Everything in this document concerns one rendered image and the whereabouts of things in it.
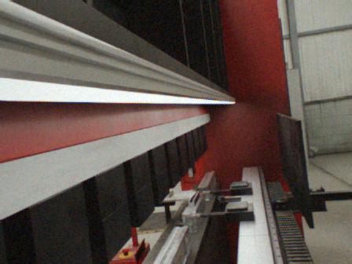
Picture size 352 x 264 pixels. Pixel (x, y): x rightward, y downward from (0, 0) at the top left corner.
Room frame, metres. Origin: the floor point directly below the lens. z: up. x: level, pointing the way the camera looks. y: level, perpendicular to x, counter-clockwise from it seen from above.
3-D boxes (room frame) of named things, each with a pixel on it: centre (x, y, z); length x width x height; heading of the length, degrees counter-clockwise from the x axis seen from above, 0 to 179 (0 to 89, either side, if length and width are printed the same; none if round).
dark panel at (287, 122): (2.00, -0.63, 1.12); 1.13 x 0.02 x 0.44; 168
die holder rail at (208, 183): (2.42, -0.20, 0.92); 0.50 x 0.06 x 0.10; 168
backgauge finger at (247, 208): (1.46, -0.16, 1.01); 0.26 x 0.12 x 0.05; 78
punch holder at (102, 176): (0.73, 0.17, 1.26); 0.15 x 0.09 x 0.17; 168
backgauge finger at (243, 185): (1.85, -0.25, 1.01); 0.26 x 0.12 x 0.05; 78
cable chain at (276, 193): (1.59, -0.43, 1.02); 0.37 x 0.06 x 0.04; 168
